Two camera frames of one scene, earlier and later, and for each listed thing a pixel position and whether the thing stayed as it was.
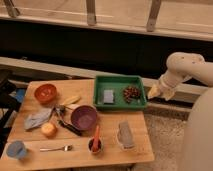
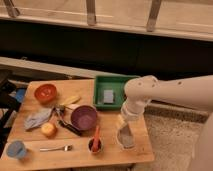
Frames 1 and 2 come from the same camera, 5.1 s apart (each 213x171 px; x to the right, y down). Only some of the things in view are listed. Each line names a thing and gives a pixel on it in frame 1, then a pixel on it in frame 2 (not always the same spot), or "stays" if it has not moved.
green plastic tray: [119, 93] stays
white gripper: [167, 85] → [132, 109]
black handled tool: [58, 112] stays
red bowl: [45, 93] stays
